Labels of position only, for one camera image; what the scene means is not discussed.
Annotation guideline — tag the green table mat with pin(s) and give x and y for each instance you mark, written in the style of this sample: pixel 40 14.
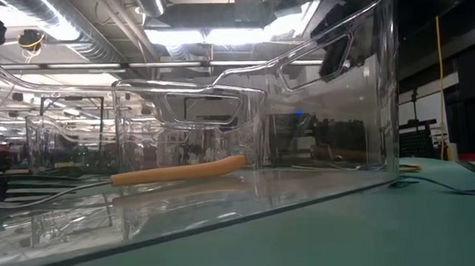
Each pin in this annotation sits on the green table mat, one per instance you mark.
pixel 389 231

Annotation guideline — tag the iridescent rainbow fork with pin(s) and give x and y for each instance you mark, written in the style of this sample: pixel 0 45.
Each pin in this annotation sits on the iridescent rainbow fork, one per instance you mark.
pixel 405 183

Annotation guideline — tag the small silver ventilation duct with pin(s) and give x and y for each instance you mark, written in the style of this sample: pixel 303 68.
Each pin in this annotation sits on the small silver ventilation duct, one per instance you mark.
pixel 149 3

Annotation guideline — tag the large silver ventilation duct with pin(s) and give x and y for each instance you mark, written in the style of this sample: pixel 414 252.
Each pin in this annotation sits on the large silver ventilation duct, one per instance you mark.
pixel 94 47

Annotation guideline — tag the white cylinder container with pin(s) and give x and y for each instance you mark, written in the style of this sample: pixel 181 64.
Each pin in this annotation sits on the white cylinder container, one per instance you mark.
pixel 452 152

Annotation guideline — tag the red container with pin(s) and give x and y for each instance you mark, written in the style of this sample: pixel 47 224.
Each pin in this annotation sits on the red container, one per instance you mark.
pixel 471 157

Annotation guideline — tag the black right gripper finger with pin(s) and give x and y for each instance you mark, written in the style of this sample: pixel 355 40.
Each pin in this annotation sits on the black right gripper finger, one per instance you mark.
pixel 335 58

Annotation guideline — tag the clear plastic bin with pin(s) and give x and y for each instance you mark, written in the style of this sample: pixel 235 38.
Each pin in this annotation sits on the clear plastic bin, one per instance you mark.
pixel 363 122
pixel 140 146
pixel 51 147

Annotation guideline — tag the ceiling light panel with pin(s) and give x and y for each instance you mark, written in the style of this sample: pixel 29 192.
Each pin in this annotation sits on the ceiling light panel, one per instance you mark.
pixel 232 35

